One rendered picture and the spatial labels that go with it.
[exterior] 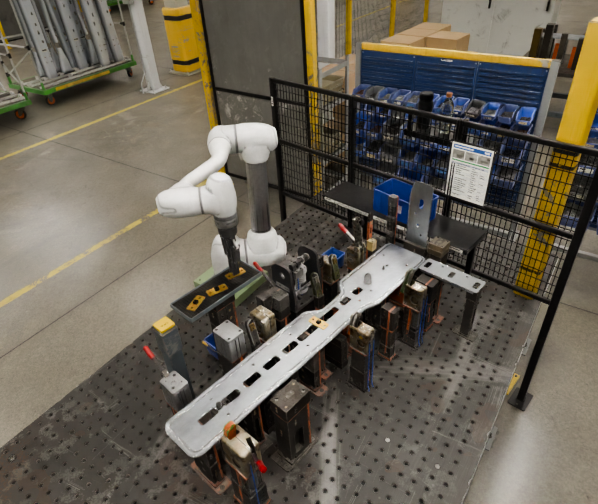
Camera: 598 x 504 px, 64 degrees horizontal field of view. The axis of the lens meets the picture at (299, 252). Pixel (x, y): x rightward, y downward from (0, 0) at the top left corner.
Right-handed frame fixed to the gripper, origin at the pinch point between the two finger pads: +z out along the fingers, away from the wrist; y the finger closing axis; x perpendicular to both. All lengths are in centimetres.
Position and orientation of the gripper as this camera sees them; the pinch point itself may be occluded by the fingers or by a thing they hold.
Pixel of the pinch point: (233, 266)
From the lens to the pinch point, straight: 197.9
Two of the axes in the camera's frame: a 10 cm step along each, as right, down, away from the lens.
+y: 5.9, 4.5, -6.7
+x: 8.0, -3.8, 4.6
